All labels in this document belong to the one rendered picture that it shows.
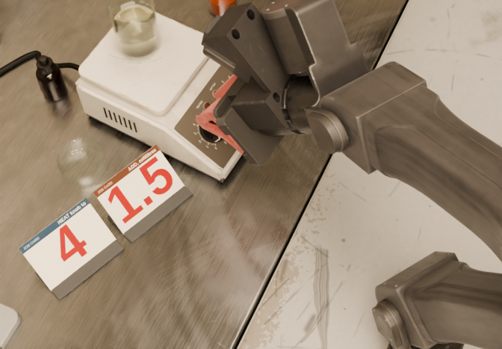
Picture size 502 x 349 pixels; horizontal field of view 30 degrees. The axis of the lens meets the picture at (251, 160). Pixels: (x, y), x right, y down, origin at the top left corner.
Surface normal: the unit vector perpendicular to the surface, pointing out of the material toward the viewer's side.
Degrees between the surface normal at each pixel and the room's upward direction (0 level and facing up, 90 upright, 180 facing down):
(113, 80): 0
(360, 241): 0
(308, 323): 0
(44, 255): 40
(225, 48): 90
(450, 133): 24
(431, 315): 80
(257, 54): 50
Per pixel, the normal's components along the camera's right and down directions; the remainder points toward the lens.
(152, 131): -0.51, 0.74
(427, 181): -0.84, 0.50
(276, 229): -0.04, -0.52
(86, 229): 0.40, 0.00
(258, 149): 0.63, 0.00
